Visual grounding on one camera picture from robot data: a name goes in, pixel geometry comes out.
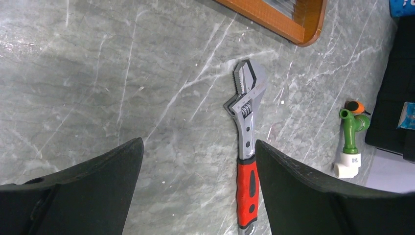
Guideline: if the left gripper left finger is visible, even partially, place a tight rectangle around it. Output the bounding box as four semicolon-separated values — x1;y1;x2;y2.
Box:
0;138;144;235

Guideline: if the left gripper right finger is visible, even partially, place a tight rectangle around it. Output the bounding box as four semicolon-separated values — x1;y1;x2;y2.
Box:
255;140;415;235

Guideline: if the orange wooden shelf rack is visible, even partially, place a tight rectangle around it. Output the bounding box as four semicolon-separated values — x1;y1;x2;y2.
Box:
218;0;327;47

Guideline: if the blue roll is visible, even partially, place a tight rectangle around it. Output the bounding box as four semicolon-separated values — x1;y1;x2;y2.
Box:
389;0;415;17

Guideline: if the black plastic toolbox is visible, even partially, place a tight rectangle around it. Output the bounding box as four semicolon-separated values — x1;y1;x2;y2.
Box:
365;16;415;163

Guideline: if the orange handled screwdriver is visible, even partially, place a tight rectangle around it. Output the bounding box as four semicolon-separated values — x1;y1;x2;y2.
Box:
345;100;371;116

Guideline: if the red handled adjustable wrench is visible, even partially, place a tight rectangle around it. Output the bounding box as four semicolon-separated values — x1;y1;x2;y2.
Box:
224;59;267;235

